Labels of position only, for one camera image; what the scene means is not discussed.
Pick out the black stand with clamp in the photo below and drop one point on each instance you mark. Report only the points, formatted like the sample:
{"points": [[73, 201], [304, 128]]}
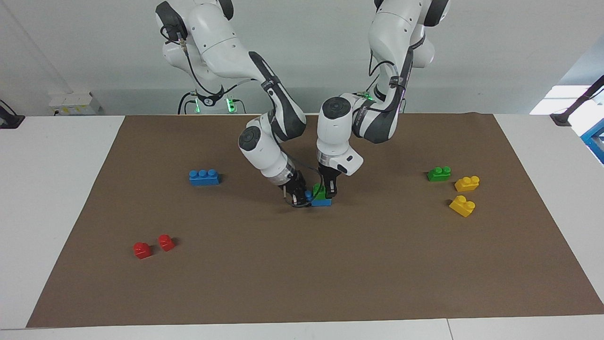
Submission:
{"points": [[575, 106]]}

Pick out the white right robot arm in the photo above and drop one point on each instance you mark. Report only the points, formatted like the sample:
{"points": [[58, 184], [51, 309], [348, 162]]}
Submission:
{"points": [[222, 42]]}

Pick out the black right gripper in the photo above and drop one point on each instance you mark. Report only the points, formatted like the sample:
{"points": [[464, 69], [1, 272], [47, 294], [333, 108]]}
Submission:
{"points": [[296, 189]]}

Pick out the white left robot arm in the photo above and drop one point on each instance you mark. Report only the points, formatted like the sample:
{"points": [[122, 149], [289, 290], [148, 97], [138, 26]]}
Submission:
{"points": [[391, 28]]}

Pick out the blue three-stud brick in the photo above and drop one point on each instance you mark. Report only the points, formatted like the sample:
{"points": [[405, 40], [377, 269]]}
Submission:
{"points": [[204, 178], [322, 203]]}

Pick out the red one-stud brick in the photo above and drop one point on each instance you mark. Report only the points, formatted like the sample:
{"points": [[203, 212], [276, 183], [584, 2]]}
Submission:
{"points": [[166, 243], [142, 251]]}

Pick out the black table clamp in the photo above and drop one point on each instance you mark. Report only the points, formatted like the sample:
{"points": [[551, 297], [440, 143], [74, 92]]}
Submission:
{"points": [[9, 120]]}

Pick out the white wall socket box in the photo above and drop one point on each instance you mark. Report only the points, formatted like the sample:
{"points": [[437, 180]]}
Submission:
{"points": [[73, 103]]}

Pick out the yellow two-stud brick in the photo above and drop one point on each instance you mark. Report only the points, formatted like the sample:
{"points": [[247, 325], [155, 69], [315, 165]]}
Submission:
{"points": [[462, 207], [467, 184]]}

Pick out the brown paper mat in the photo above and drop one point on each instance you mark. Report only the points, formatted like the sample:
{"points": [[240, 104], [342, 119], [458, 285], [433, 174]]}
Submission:
{"points": [[302, 264]]}

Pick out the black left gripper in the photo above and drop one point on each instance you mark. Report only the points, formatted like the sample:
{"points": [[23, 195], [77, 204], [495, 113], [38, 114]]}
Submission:
{"points": [[329, 174]]}

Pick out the blue frame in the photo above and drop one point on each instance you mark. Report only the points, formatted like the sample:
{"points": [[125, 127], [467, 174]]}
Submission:
{"points": [[595, 139]]}

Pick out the green two-stud brick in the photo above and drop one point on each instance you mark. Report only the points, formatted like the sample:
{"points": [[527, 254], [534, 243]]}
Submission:
{"points": [[319, 192], [439, 174]]}

